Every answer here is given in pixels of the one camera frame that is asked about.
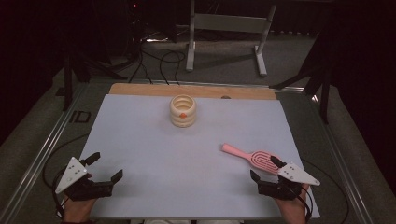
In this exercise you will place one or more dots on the pink hairbrush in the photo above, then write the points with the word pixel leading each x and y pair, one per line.
pixel 239 153

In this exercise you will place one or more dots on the grey metal stand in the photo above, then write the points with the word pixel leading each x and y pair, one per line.
pixel 230 23

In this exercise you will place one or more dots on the cream ribbed cup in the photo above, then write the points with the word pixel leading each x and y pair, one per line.
pixel 183 116

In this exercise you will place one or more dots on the person's right hand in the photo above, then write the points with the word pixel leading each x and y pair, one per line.
pixel 295 210

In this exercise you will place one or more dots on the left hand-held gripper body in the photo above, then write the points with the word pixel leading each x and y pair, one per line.
pixel 72 174

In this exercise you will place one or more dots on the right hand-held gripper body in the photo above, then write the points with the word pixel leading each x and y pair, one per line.
pixel 295 175

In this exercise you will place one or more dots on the aluminium rail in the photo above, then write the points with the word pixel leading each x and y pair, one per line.
pixel 37 161
pixel 345 174

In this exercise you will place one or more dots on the black tripod stand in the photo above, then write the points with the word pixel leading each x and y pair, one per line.
pixel 67 87
pixel 323 93

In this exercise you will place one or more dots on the white table mat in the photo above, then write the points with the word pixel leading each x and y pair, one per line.
pixel 174 161

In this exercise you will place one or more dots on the person's left hand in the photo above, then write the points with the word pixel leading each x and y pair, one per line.
pixel 76 211

